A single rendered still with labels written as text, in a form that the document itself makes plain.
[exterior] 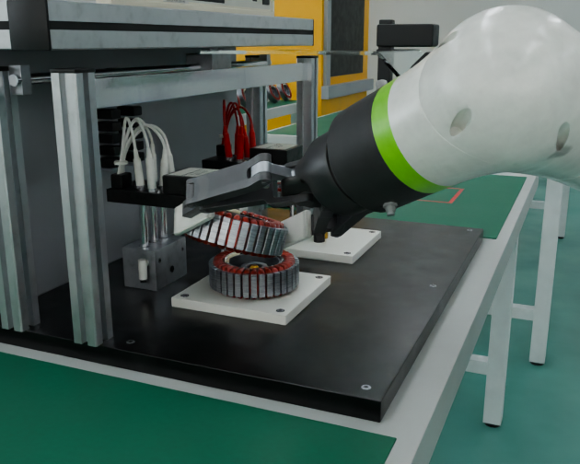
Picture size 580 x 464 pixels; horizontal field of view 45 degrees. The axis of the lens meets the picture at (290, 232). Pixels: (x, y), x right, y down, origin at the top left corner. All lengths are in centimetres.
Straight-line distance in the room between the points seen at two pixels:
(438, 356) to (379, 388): 14
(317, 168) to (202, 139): 67
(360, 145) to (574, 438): 175
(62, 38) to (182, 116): 49
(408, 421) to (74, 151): 41
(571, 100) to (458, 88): 7
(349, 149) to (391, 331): 30
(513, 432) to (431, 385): 145
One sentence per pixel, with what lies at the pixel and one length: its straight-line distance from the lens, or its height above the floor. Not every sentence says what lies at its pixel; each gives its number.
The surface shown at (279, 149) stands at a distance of 106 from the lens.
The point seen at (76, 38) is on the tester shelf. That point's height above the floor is 108.
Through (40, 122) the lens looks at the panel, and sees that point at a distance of 91.
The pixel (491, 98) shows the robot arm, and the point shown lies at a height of 104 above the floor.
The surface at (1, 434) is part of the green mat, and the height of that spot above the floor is 75.
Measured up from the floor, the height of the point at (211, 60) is 105.
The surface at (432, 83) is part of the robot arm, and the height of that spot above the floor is 105.
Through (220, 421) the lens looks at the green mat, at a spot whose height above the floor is 75.
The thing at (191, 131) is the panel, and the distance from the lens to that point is 120.
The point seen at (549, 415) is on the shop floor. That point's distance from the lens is 229.
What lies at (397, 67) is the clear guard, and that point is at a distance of 97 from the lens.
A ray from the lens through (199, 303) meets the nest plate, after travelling 83.
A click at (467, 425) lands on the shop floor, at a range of 217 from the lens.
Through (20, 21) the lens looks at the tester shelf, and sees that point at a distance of 72.
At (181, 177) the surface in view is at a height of 92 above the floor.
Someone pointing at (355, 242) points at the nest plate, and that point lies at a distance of 107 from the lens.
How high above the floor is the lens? 108
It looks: 15 degrees down
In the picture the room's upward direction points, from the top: straight up
